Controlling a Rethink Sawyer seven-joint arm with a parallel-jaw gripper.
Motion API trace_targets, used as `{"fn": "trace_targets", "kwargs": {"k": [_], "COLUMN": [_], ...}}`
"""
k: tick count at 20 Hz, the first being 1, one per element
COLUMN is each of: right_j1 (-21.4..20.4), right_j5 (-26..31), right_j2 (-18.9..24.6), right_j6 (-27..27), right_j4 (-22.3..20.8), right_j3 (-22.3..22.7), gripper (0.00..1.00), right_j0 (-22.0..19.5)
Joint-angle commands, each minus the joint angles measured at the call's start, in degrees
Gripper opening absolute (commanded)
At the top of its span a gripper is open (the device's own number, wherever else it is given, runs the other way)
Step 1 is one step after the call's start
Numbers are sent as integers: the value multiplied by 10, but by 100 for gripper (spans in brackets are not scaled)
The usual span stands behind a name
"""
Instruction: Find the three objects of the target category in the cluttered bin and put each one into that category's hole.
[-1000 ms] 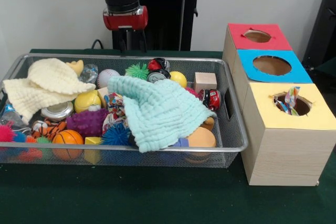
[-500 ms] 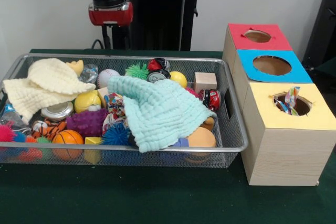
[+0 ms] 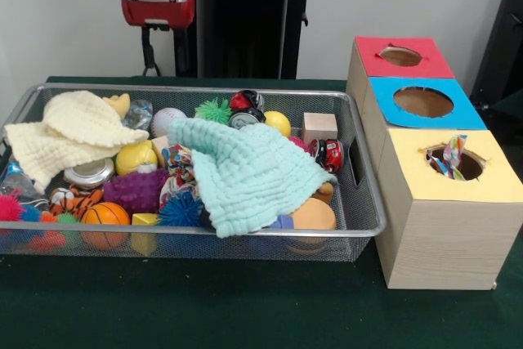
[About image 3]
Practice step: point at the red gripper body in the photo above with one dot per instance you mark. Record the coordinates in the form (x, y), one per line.
(159, 11)

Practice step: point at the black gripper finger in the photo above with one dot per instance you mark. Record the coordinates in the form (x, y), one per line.
(149, 51)
(181, 53)

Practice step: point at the mint green cloth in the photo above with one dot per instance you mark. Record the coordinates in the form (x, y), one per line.
(245, 173)

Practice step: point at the colourful polka dot cloth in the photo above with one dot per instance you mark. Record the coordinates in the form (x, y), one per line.
(452, 157)

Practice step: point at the shallow clear mesh bin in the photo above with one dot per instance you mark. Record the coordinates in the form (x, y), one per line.
(361, 202)

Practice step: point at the wooden box with three holes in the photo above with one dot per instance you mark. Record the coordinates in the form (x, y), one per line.
(441, 234)

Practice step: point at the green spiky ball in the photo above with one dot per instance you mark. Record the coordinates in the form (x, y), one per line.
(214, 110)

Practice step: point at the white toy baseball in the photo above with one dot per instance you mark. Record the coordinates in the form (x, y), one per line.
(167, 120)

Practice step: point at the yellow ball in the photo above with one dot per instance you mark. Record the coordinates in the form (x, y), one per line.
(135, 157)
(278, 124)

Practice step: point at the cream yellow cloth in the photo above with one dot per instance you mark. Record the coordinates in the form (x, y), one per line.
(73, 132)

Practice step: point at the small wooden cube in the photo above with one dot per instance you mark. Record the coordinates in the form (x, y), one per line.
(319, 128)

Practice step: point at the orange toy basketball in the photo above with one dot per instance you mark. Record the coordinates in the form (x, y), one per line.
(105, 217)

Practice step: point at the peach orange ball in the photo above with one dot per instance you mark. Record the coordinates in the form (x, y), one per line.
(312, 215)

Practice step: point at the pink spiky ball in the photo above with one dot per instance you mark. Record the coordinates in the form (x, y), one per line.
(10, 207)

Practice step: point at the black chair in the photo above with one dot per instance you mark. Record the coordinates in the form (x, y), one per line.
(502, 38)

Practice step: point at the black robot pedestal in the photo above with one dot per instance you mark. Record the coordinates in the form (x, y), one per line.
(245, 22)

